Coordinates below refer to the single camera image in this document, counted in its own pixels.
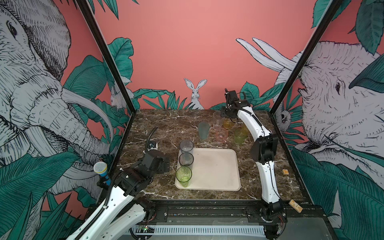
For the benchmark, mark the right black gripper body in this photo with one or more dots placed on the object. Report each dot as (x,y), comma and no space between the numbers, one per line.
(227,112)

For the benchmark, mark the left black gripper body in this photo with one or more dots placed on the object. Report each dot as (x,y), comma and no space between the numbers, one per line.
(162,168)

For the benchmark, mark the amber faceted tumbler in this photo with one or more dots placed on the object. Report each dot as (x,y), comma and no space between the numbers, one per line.
(228,123)

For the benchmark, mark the clear pink tall tumbler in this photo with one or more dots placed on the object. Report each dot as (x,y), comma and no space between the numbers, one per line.
(217,120)

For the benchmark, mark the teal frosted tumbler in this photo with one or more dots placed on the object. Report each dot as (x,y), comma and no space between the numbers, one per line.
(203,129)

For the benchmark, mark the light green faceted tumbler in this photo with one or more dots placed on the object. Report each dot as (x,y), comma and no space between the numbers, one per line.
(184,175)

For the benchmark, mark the dark smoky transparent tumbler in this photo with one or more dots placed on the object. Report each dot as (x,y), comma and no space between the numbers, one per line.
(186,160)

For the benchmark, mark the blue-grey transparent tumbler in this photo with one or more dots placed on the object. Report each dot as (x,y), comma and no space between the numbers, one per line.
(186,146)

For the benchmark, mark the beige plastic tray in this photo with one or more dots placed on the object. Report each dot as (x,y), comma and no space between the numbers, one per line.
(213,170)

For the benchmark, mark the yellow tall tumbler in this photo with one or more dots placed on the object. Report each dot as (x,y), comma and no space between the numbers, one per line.
(244,129)

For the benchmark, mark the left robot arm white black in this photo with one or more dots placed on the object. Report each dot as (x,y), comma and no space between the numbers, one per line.
(103,222)

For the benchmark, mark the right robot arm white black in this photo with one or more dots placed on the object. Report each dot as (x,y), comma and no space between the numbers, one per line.
(263,152)

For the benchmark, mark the pink faceted short tumbler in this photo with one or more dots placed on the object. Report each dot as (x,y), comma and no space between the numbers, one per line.
(221,135)

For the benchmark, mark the green short tumbler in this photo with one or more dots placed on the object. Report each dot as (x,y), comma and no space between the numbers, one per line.
(239,136)

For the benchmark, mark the white ribbed vent strip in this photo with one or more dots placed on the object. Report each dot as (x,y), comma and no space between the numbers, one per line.
(196,230)

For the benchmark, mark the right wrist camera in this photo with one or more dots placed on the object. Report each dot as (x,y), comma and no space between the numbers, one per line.
(231,97)

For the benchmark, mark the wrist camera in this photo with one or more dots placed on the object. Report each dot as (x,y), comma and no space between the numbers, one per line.
(231,97)
(152,145)

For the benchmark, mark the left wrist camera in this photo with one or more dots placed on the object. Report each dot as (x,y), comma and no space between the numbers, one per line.
(152,145)

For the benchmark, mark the black front frame rail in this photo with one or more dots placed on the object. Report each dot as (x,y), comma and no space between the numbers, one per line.
(161,211)

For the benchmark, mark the wooden tag on rail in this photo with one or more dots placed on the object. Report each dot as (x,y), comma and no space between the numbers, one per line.
(295,206)

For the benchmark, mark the black right frame post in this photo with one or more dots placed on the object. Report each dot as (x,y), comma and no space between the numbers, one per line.
(325,20)

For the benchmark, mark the black frame post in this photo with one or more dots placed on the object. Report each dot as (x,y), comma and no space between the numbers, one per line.
(100,40)
(325,20)

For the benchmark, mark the black left frame post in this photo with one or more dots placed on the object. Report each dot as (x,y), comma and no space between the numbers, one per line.
(100,40)

